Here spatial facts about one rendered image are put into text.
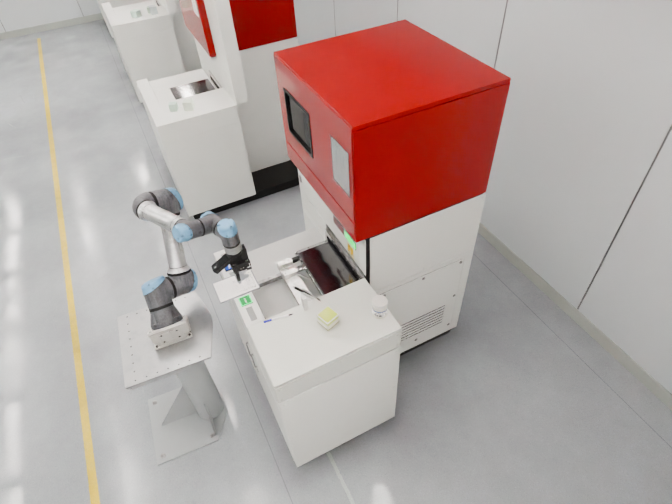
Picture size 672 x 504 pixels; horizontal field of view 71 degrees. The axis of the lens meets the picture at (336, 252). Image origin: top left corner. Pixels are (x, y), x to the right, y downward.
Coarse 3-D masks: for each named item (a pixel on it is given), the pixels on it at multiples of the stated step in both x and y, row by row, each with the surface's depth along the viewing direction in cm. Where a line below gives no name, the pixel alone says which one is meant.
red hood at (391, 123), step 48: (288, 48) 225; (336, 48) 222; (384, 48) 220; (432, 48) 217; (288, 96) 228; (336, 96) 189; (384, 96) 187; (432, 96) 185; (480, 96) 191; (288, 144) 255; (336, 144) 190; (384, 144) 184; (432, 144) 196; (480, 144) 210; (336, 192) 212; (384, 192) 201; (432, 192) 216; (480, 192) 233
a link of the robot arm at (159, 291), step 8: (152, 280) 224; (160, 280) 223; (168, 280) 228; (144, 288) 221; (152, 288) 221; (160, 288) 223; (168, 288) 225; (144, 296) 223; (152, 296) 221; (160, 296) 222; (168, 296) 225; (152, 304) 222; (160, 304) 222
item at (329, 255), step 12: (300, 252) 257; (312, 252) 257; (324, 252) 256; (336, 252) 256; (312, 264) 250; (324, 264) 250; (336, 264) 250; (348, 264) 249; (324, 276) 244; (336, 276) 244; (348, 276) 243; (324, 288) 238; (336, 288) 238
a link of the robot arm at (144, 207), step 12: (144, 192) 216; (132, 204) 212; (144, 204) 207; (144, 216) 206; (156, 216) 200; (168, 216) 196; (168, 228) 195; (180, 228) 186; (192, 228) 189; (204, 228) 193; (180, 240) 188
